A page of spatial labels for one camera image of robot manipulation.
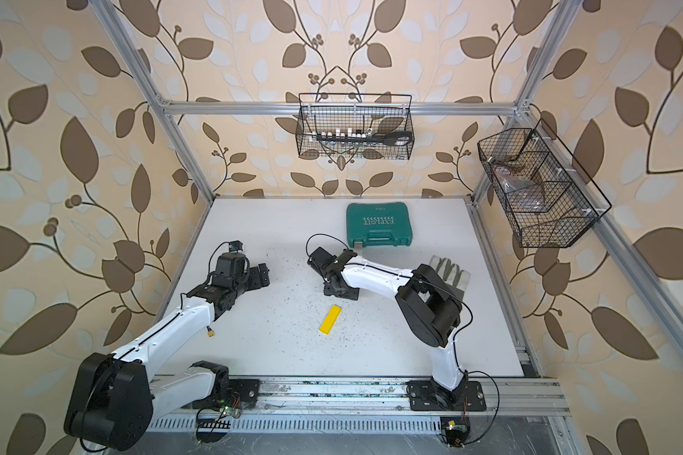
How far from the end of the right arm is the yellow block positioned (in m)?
0.10

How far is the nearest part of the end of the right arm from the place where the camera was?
66 cm

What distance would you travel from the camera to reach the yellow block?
0.88 m
